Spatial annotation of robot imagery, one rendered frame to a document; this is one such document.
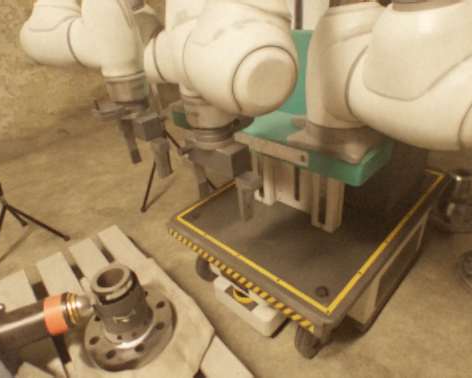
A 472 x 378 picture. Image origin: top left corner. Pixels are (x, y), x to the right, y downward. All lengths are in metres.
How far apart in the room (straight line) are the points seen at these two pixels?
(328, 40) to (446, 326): 1.05
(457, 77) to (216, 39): 0.30
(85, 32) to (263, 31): 0.49
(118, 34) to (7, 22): 2.35
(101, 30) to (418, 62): 0.56
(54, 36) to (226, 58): 0.55
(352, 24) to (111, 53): 0.46
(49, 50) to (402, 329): 1.30
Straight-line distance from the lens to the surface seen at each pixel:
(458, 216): 1.81
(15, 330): 1.07
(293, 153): 0.80
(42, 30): 0.88
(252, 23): 0.38
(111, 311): 1.01
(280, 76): 0.36
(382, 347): 1.30
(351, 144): 0.74
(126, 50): 0.77
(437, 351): 1.34
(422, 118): 0.53
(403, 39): 0.53
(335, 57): 0.67
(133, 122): 0.82
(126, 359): 1.08
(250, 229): 1.16
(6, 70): 3.10
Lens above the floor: 1.06
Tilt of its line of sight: 32 degrees down
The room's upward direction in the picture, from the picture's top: 6 degrees counter-clockwise
